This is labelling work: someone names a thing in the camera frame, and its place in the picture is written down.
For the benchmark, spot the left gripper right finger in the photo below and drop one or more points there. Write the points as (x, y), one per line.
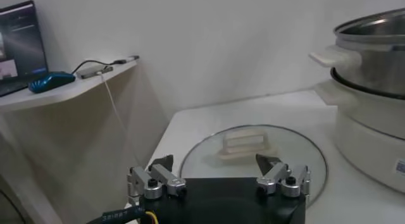
(278, 176)

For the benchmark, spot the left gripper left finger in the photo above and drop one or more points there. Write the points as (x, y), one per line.
(152, 181)

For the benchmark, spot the round glass pot lid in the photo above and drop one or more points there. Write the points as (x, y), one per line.
(294, 149)

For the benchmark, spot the steel steamer pot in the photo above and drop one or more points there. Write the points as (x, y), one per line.
(364, 143)

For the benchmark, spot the stainless steel steamer basket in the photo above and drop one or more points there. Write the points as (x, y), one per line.
(379, 70)

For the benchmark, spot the white side desk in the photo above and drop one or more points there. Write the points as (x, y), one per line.
(63, 95)

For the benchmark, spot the blue computer mouse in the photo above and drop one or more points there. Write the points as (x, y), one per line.
(50, 81)

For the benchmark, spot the black laptop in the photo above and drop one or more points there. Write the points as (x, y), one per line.
(19, 38)

